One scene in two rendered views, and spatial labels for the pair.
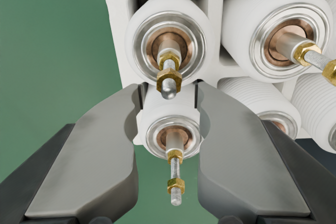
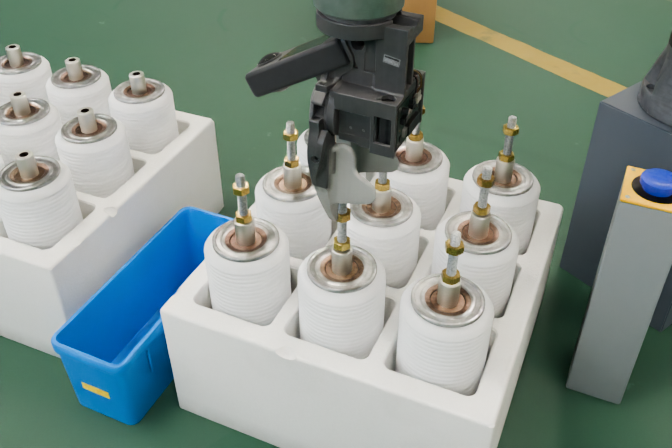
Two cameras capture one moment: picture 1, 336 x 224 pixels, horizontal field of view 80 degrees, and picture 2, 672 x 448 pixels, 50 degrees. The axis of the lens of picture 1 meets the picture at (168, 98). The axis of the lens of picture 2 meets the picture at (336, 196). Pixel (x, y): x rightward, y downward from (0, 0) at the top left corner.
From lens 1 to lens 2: 69 cm
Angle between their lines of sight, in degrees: 71
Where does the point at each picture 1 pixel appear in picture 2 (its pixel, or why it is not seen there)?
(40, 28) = not seen: outside the picture
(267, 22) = (356, 212)
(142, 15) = (303, 274)
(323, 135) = (500, 199)
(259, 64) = (389, 222)
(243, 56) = (377, 231)
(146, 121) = (410, 317)
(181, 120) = (422, 284)
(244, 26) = (353, 228)
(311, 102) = not seen: hidden behind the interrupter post
